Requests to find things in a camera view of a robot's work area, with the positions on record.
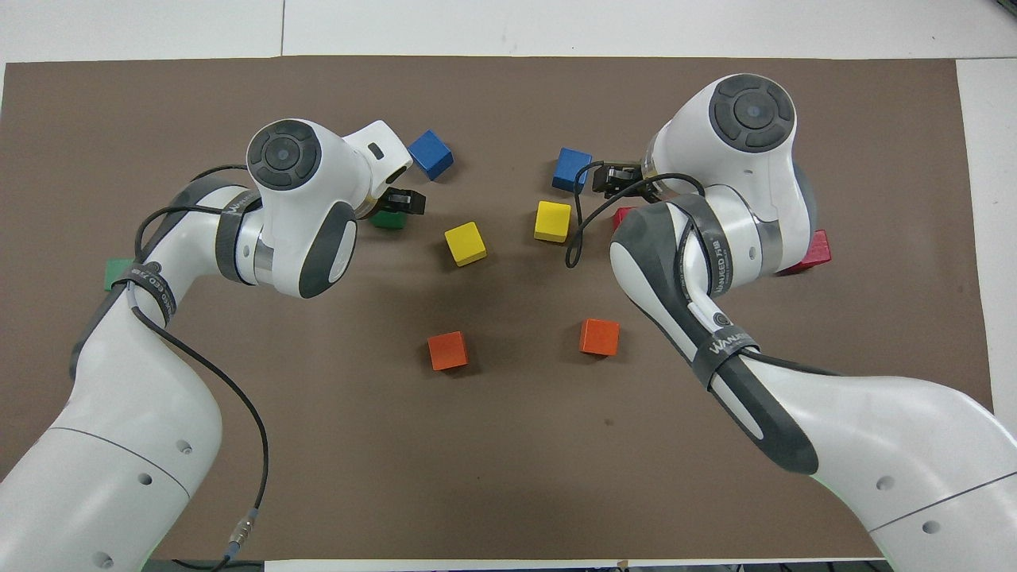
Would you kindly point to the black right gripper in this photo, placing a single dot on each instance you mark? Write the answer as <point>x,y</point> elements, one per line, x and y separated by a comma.
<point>628,173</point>

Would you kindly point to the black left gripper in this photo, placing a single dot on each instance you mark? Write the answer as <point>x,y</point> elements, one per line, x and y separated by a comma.
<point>380,205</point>

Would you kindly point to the red wooden cube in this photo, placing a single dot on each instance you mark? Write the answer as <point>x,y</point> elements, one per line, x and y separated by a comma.
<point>814,250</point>
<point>622,214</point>

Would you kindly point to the green wooden cube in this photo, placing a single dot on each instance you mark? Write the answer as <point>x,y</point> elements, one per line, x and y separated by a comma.
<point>389,221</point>
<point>117,274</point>

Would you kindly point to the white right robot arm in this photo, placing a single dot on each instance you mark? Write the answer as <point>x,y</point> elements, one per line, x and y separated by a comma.
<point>747,143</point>

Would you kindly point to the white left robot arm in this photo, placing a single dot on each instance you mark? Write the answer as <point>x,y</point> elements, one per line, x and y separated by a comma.
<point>294,206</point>

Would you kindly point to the blue wooden cube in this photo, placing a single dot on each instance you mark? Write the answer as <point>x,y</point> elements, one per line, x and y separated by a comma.
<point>568,167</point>
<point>431,154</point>

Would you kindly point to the yellow wooden cube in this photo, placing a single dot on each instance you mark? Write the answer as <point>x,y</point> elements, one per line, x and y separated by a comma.
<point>465,243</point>
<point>552,221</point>

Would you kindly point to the orange wooden cube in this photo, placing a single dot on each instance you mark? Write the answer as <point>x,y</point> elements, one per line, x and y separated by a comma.
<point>447,350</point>
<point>600,338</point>

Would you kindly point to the brown table mat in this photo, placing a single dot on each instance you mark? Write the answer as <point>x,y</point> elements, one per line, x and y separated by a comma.
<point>508,477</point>

